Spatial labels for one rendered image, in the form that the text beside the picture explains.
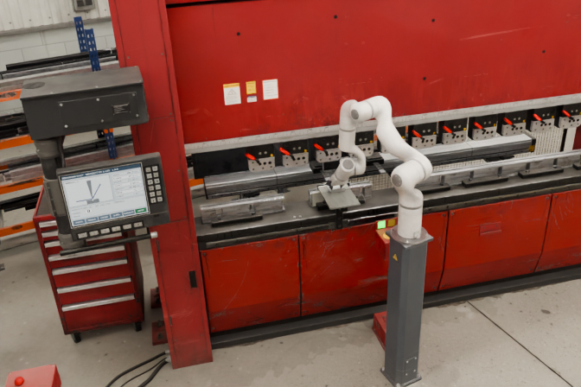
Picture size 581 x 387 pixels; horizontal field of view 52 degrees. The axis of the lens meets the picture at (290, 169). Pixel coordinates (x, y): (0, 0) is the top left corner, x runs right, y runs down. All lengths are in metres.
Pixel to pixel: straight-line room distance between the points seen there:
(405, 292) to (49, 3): 5.17
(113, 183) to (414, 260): 1.55
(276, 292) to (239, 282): 0.25
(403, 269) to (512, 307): 1.39
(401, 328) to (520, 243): 1.23
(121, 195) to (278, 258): 1.22
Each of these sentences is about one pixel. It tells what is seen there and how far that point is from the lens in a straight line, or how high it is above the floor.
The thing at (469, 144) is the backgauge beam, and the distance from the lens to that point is 4.29.
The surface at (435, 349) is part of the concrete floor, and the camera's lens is 4.02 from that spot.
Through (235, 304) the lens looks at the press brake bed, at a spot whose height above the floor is 0.33.
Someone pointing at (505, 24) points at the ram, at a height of 1.89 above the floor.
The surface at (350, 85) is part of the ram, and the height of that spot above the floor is 1.63.
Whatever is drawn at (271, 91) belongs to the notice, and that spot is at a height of 1.65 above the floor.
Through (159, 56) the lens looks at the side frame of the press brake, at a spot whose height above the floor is 1.96.
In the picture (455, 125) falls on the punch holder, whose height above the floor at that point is 1.30.
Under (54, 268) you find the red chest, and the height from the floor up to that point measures 0.63.
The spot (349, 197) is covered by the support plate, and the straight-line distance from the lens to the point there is 3.52.
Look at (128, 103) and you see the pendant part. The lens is 2.68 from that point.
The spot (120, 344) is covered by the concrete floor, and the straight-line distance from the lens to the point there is 4.22.
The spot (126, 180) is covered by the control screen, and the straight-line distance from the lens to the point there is 2.80.
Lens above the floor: 2.75
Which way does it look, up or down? 27 degrees down
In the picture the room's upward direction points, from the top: 3 degrees counter-clockwise
